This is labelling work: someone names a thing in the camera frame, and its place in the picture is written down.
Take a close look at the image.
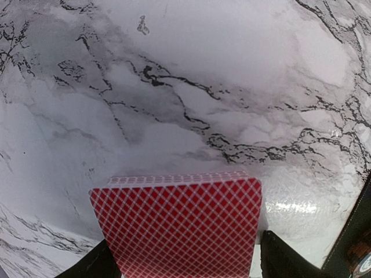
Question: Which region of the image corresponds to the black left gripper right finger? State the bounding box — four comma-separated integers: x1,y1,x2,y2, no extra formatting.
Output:
260,230,328,278

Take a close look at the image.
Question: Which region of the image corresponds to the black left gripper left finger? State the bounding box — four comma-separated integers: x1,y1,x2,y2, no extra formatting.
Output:
56,240,122,278

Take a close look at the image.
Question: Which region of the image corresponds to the red playing card deck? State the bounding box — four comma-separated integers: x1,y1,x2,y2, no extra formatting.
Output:
89,171,262,277

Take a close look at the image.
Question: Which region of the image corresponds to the round black poker mat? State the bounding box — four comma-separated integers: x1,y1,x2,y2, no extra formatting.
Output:
322,177,370,277

